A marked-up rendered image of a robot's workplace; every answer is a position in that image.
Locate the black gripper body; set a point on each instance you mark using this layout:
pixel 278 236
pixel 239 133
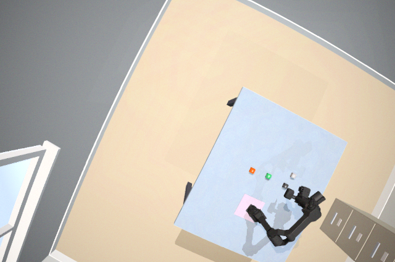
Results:
pixel 289 194

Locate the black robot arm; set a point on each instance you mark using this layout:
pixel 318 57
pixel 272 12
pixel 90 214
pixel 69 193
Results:
pixel 311 213

